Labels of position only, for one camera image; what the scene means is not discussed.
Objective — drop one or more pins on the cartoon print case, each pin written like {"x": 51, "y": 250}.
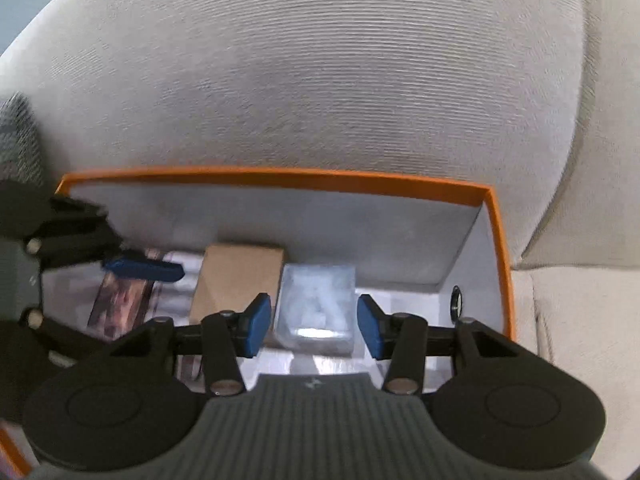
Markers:
{"x": 120, "y": 305}

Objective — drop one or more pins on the small brown cardboard box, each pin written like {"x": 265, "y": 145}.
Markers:
{"x": 240, "y": 275}

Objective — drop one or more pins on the houndstooth pillow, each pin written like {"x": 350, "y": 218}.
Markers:
{"x": 20, "y": 145}

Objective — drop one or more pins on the clear plastic cube box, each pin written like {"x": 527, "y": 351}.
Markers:
{"x": 315, "y": 300}

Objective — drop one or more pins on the orange cardboard box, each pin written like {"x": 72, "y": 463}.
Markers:
{"x": 350, "y": 220}

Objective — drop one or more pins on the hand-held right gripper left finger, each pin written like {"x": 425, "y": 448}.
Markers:
{"x": 257, "y": 325}

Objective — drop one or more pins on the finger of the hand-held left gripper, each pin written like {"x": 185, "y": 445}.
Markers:
{"x": 145, "y": 269}
{"x": 60, "y": 335}

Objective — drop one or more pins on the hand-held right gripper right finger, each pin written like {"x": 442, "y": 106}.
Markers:
{"x": 372, "y": 327}

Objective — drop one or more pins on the beige sofa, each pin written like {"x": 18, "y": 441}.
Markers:
{"x": 320, "y": 85}

